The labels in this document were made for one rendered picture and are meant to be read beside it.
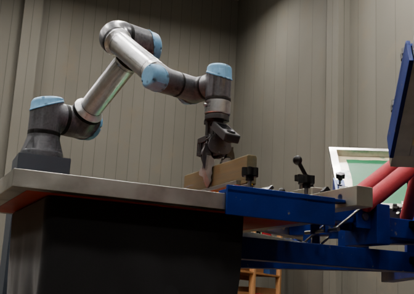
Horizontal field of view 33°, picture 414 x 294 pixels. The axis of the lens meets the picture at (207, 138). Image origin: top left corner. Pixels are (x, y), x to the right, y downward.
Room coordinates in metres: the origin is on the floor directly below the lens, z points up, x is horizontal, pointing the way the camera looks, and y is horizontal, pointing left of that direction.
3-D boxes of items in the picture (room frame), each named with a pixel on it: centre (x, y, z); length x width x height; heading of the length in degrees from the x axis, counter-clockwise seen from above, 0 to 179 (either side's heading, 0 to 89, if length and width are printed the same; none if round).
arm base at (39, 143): (2.43, 0.59, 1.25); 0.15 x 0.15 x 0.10
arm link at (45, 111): (2.44, 0.58, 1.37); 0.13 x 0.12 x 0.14; 131
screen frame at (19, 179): (1.82, 0.15, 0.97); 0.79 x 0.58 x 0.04; 114
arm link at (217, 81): (1.93, -0.02, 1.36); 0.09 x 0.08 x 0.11; 41
